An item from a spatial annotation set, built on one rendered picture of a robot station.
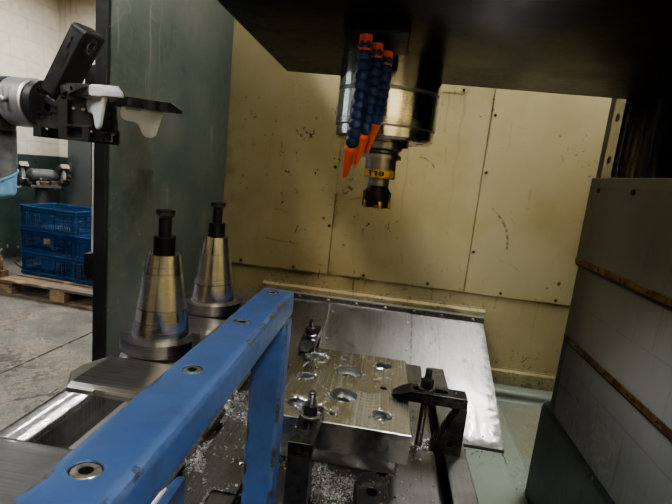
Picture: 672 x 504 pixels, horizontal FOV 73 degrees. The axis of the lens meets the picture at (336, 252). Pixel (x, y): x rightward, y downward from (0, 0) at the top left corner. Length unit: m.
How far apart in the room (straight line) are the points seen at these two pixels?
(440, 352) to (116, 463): 1.52
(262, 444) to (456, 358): 1.18
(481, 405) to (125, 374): 1.34
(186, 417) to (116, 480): 0.06
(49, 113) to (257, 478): 0.61
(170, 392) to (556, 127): 1.70
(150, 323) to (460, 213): 1.51
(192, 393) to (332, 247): 1.52
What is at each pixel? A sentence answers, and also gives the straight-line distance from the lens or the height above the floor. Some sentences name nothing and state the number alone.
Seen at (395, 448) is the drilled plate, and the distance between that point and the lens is 0.76.
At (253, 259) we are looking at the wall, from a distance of 1.87.
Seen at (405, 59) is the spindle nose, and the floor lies 1.54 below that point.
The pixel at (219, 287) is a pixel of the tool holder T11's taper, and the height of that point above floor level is 1.24.
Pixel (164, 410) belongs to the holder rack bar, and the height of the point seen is 1.23.
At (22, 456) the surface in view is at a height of 1.22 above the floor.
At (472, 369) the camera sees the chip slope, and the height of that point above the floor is 0.75.
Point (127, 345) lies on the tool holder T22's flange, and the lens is 0.39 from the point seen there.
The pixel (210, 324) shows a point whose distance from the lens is 0.46.
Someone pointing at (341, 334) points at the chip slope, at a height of 0.78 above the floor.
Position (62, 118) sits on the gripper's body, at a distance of 0.80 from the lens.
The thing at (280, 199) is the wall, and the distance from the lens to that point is 1.81.
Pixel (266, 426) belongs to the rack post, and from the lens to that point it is 0.59.
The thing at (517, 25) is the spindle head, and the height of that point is 1.55.
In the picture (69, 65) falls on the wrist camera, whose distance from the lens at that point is 0.82.
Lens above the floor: 1.37
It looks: 10 degrees down
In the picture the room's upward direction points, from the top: 6 degrees clockwise
